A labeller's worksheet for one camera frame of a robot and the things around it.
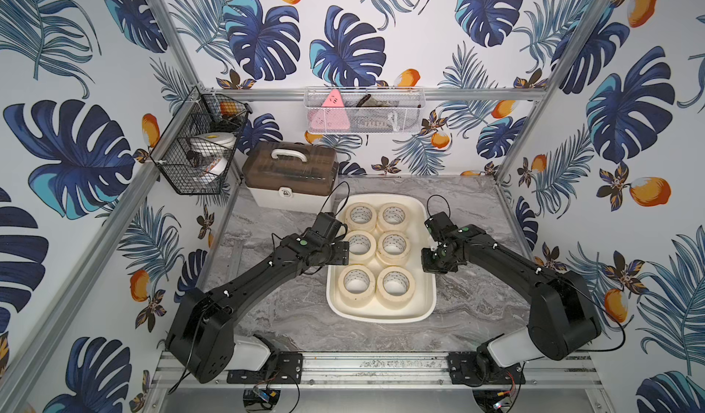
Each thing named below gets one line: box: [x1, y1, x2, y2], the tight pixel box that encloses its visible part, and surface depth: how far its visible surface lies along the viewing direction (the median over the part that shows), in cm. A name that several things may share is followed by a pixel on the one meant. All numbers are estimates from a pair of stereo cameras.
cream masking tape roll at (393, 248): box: [376, 230, 411, 267], surface depth 93 cm
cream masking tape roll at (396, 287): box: [375, 265, 416, 311], surface depth 85 cm
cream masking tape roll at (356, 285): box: [337, 264, 376, 309], surface depth 86 cm
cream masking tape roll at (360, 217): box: [344, 201, 378, 234], surface depth 102 cm
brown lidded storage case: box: [242, 141, 340, 214], surface depth 100 cm
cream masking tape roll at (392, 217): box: [377, 201, 409, 233], surface depth 102 cm
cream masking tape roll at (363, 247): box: [346, 230, 378, 265], surface depth 94 cm
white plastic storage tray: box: [325, 192, 437, 324], surface depth 86 cm
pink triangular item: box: [308, 89, 351, 131], surface depth 92 cm
